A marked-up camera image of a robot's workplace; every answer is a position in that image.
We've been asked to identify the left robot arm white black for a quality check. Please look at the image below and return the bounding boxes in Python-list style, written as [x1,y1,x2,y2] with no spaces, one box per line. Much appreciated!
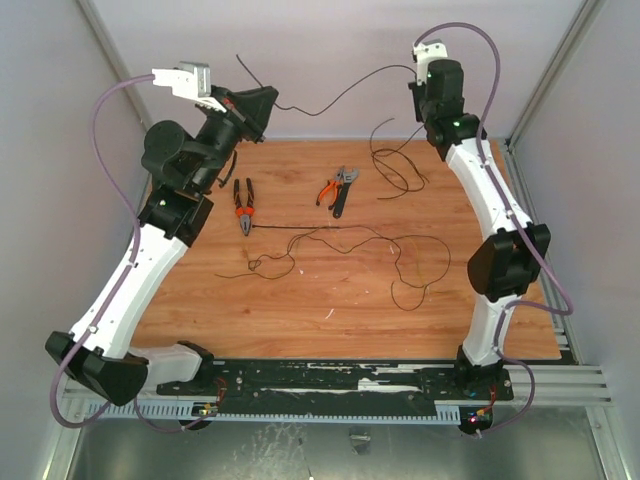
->
[45,86,279,406]

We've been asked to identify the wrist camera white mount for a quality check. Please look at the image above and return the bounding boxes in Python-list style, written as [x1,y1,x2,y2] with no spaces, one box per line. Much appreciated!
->
[151,62,227,112]
[413,39,448,83]

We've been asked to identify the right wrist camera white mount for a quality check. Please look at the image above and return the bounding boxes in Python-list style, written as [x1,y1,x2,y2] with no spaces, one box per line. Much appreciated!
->
[413,39,448,83]

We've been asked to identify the black zip tie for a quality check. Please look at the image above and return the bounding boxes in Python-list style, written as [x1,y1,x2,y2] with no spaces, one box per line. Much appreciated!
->
[252,224,343,231]

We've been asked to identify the adjustable wrench black handle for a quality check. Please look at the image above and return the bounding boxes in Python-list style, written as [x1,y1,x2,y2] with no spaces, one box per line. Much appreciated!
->
[331,168,360,219]

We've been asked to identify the grey slotted cable duct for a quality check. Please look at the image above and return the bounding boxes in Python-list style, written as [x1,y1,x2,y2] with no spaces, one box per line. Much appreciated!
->
[102,397,461,425]

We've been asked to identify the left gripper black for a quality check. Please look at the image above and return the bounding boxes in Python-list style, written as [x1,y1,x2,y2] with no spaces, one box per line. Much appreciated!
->
[192,84,277,192]

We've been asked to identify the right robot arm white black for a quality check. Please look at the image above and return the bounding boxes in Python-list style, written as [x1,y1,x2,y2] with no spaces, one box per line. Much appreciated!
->
[409,50,551,398]

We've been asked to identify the small orange black pliers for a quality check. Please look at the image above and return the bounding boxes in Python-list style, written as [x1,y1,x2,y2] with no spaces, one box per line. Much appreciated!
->
[315,170,344,210]

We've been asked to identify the large orange black pliers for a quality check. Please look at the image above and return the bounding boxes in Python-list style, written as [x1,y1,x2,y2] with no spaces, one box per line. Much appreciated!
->
[233,178,255,236]

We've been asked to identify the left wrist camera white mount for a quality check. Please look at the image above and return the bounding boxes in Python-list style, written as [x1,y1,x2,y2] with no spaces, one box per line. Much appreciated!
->
[151,62,227,112]

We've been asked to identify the aluminium frame rails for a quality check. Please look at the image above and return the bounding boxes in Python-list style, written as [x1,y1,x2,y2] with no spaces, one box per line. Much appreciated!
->
[506,317,612,407]

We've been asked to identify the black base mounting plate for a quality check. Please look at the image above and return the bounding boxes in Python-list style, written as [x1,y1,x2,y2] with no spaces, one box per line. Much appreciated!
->
[156,359,514,406]

